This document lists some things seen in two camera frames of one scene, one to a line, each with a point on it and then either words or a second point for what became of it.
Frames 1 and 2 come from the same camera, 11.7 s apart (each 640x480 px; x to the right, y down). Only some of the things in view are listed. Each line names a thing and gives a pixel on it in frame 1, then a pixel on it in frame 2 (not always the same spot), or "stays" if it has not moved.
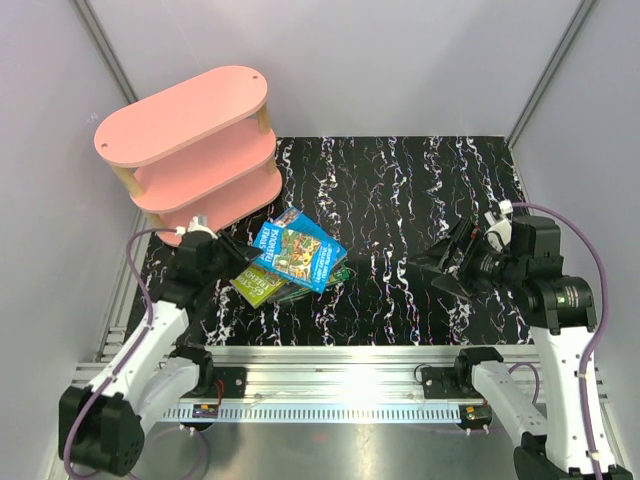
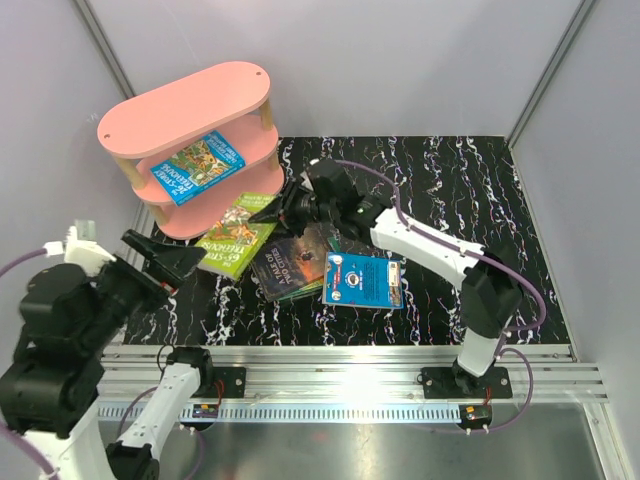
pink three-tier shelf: (199, 148) stays
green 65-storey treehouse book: (257, 284) -> (233, 241)
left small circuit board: (205, 410) stays
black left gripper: (244, 252) -> (177, 259)
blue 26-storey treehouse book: (295, 248) -> (195, 165)
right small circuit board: (475, 414) stays
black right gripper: (464, 236) -> (270, 214)
